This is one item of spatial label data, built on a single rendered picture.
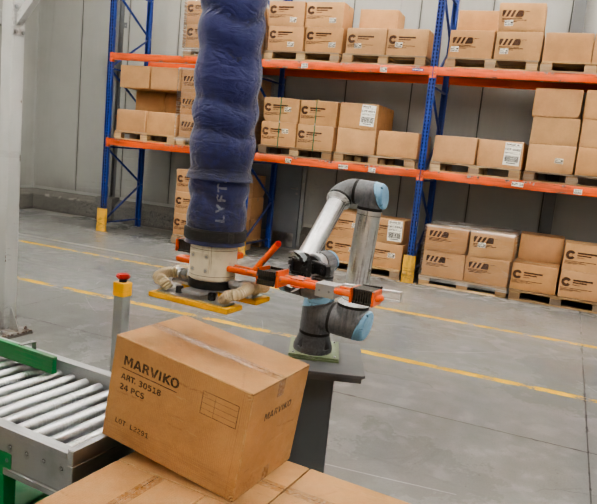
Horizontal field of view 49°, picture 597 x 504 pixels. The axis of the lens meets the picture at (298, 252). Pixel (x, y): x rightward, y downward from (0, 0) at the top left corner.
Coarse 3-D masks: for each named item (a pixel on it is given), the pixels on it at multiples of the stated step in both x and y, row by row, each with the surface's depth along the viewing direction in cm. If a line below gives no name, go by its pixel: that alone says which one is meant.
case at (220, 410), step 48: (144, 336) 241; (192, 336) 250; (144, 384) 234; (192, 384) 223; (240, 384) 217; (288, 384) 234; (144, 432) 236; (192, 432) 225; (240, 432) 216; (288, 432) 247; (192, 480) 227; (240, 480) 221
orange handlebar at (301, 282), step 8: (176, 256) 243; (184, 256) 245; (240, 256) 260; (232, 272) 231; (240, 272) 229; (248, 272) 228; (280, 280) 222; (288, 280) 221; (296, 280) 220; (304, 280) 219; (312, 280) 222; (312, 288) 217; (336, 288) 213; (344, 288) 216; (376, 296) 207
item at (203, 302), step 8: (160, 288) 240; (176, 288) 233; (152, 296) 234; (160, 296) 232; (168, 296) 231; (176, 296) 230; (184, 296) 229; (192, 296) 231; (200, 296) 232; (208, 296) 227; (184, 304) 228; (192, 304) 226; (200, 304) 224; (208, 304) 224; (216, 304) 223; (224, 304) 224; (232, 304) 227; (216, 312) 222; (224, 312) 220; (232, 312) 223
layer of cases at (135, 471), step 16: (112, 464) 237; (128, 464) 239; (144, 464) 240; (160, 464) 241; (288, 464) 250; (80, 480) 225; (96, 480) 226; (112, 480) 227; (128, 480) 228; (144, 480) 229; (160, 480) 230; (176, 480) 231; (272, 480) 237; (288, 480) 238; (304, 480) 239; (320, 480) 241; (336, 480) 242; (48, 496) 213; (64, 496) 214; (80, 496) 215; (96, 496) 216; (112, 496) 217; (128, 496) 218; (144, 496) 219; (160, 496) 219; (176, 496) 220; (192, 496) 221; (208, 496) 223; (240, 496) 224; (256, 496) 225; (272, 496) 226; (288, 496) 227; (304, 496) 228; (320, 496) 229; (336, 496) 230; (352, 496) 232; (368, 496) 233; (384, 496) 234
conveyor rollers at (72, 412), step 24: (0, 360) 332; (0, 384) 302; (24, 384) 303; (48, 384) 304; (72, 384) 306; (96, 384) 309; (0, 408) 273; (24, 408) 281; (48, 408) 282; (72, 408) 282; (96, 408) 283; (48, 432) 260; (72, 432) 260; (96, 432) 260
